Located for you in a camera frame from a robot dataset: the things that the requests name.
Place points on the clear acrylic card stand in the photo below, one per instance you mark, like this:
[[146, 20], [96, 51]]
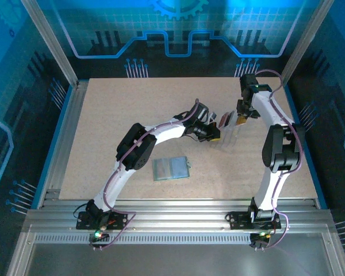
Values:
[[227, 141]]

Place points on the grey-green card holder wallet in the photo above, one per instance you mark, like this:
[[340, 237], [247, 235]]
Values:
[[178, 168]]

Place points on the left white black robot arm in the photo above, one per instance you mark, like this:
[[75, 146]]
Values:
[[166, 130]]

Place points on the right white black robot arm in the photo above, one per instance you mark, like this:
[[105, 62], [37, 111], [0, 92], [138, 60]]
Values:
[[268, 106]]

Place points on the black credit card stack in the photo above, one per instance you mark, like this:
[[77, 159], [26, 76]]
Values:
[[229, 118]]

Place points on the red credit card stack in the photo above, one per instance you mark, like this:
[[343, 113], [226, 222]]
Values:
[[224, 120]]

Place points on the small LED circuit board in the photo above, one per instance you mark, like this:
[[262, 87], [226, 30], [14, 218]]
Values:
[[99, 235], [260, 237]]

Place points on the grey metal panel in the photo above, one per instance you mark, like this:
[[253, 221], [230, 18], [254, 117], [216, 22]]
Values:
[[172, 261]]

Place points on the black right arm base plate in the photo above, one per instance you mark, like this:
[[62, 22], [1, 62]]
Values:
[[237, 221]]

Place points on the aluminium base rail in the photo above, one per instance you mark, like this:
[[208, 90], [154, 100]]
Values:
[[175, 215]]

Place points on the aluminium frame post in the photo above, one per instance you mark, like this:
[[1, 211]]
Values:
[[307, 40], [50, 43]]

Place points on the aluminium side rail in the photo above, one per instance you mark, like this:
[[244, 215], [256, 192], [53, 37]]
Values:
[[72, 115]]

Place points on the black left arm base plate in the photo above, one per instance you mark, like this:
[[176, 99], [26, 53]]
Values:
[[84, 222]]

